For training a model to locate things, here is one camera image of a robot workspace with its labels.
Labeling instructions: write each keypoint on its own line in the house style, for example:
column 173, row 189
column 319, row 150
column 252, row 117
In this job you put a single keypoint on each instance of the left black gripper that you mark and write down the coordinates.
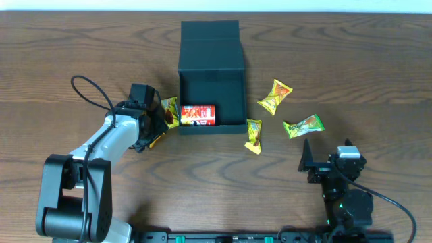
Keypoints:
column 162, row 126

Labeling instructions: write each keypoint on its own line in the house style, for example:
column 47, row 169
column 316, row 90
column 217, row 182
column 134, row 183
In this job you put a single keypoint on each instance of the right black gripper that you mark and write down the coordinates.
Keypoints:
column 320, row 170

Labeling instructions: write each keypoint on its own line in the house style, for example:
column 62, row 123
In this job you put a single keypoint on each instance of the yellow Apollo cake packet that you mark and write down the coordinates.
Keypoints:
column 254, row 132
column 171, row 112

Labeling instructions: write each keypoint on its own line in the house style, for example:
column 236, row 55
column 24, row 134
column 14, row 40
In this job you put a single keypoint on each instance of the red Pringles can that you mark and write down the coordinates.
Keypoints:
column 197, row 115

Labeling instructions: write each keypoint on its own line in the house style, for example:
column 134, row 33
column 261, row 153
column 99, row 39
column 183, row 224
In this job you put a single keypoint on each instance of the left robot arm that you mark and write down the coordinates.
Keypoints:
column 75, row 201

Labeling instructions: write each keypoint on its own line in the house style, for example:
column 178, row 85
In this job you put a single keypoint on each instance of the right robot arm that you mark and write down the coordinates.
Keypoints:
column 348, row 210

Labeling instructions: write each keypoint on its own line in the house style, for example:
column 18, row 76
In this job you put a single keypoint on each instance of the green pandan cake packet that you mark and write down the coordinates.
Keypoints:
column 310, row 124

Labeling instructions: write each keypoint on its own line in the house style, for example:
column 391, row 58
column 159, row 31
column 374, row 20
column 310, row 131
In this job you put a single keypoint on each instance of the yellow orange snack packet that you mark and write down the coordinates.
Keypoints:
column 278, row 93

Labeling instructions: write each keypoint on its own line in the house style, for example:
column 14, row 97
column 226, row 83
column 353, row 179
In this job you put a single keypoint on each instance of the black open gift box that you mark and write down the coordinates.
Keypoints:
column 211, row 69

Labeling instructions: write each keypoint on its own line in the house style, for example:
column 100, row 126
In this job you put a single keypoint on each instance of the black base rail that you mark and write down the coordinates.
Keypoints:
column 282, row 237

